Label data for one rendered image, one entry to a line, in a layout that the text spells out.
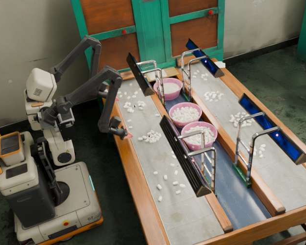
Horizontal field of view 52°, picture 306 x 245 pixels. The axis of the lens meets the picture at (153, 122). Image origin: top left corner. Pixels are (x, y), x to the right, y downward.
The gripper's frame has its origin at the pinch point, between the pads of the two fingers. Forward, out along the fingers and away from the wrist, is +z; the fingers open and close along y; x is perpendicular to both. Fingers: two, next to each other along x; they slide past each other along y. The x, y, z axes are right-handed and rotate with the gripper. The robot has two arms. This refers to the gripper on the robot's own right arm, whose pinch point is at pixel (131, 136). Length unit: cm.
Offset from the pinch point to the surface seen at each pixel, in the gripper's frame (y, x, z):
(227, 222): -86, -17, 29
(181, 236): -84, 2, 11
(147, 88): 12.9, -34.5, -4.0
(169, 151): -18.6, -8.3, 22.0
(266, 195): -78, -36, 52
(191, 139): -13.6, -21.3, 36.4
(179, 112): 23, -24, 40
